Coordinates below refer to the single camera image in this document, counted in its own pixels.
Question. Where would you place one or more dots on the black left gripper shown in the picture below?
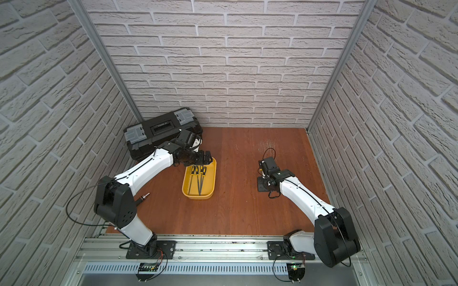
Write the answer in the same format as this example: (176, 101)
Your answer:
(206, 157)

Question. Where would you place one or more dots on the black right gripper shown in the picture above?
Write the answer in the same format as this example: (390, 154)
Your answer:
(260, 187)

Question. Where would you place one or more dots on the black yellow needle file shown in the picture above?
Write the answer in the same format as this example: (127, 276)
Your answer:
(192, 174)
(203, 170)
(198, 180)

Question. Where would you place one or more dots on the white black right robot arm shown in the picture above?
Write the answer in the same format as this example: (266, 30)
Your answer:
(335, 238)

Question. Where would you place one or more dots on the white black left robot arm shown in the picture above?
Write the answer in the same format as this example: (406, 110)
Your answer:
(114, 199)

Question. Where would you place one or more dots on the yellow plastic storage tray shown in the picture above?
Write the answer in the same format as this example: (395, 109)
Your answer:
(208, 184)

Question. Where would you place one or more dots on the black plastic toolbox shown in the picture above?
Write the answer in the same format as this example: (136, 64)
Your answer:
(142, 138)

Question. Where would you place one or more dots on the right controller circuit board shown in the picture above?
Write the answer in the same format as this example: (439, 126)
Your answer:
(295, 271)

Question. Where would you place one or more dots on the controller circuit board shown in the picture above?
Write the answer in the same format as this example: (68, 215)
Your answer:
(295, 271)
(147, 271)

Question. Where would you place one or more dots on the left controller circuit board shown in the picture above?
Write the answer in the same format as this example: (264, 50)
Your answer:
(147, 271)

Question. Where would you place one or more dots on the black orange screwdriver handle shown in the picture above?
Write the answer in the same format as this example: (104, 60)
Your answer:
(141, 199)

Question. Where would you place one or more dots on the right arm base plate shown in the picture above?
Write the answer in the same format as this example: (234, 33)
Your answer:
(282, 250)

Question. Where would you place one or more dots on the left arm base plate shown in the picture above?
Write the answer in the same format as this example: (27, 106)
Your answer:
(154, 249)

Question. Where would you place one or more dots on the aluminium front rail frame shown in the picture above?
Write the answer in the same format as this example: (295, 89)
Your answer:
(207, 260)

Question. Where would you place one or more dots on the aluminium left corner post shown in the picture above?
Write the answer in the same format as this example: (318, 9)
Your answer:
(86, 22)

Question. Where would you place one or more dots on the aluminium corner post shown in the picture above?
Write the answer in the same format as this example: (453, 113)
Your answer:
(86, 22)
(366, 11)

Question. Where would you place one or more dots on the aluminium right corner post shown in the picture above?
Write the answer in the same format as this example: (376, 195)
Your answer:
(366, 11)

